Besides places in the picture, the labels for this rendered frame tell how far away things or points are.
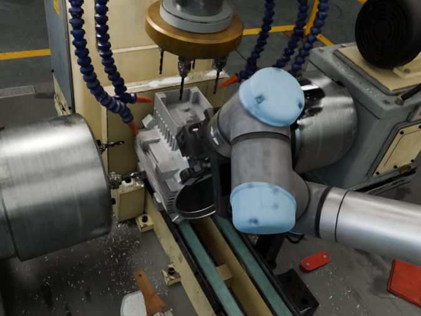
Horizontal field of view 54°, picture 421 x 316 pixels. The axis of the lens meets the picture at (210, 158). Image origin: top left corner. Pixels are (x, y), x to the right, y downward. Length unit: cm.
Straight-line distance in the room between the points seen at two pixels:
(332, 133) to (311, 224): 45
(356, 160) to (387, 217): 59
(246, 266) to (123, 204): 34
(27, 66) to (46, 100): 172
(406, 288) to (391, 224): 63
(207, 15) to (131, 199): 50
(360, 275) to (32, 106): 109
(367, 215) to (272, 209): 14
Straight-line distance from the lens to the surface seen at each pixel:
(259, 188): 47
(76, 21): 67
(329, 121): 100
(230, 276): 98
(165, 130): 88
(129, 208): 106
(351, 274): 114
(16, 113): 144
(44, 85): 222
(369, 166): 121
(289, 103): 50
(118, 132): 96
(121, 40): 99
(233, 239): 94
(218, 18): 75
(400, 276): 120
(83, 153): 75
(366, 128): 110
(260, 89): 49
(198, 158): 67
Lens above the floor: 166
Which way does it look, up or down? 42 degrees down
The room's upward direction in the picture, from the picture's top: 12 degrees clockwise
